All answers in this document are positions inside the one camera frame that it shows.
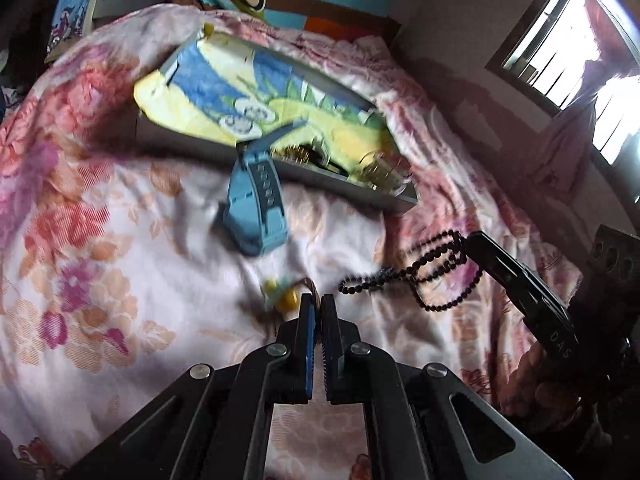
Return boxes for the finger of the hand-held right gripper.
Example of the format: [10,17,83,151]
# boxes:
[474,231,535,277]
[465,241,582,362]

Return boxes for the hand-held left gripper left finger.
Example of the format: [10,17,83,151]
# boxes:
[65,294,321,480]

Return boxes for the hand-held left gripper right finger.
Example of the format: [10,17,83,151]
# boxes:
[320,294,566,480]

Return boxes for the yellow bead cord bracelet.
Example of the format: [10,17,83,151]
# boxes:
[263,277,314,322]

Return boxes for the black bead necklace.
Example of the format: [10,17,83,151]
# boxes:
[338,229,484,312]

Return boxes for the grey tray with dinosaur drawing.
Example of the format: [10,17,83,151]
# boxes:
[133,22,421,217]

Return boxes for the person's right hand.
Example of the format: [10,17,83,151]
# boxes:
[517,347,586,415]

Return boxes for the pink window curtain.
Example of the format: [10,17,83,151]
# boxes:
[542,75,640,197]

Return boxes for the blue wrist watch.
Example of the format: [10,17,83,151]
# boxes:
[219,121,309,258]

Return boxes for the brown bangle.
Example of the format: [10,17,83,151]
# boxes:
[272,142,307,165]

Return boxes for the silver bangle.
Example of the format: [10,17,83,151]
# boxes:
[305,140,331,167]

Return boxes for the floral pink bedsheet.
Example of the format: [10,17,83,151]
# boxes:
[0,2,587,480]

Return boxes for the window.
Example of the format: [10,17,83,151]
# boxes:
[486,0,640,162]

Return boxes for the narrow blue dotted curtain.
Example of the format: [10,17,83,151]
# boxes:
[47,0,109,54]

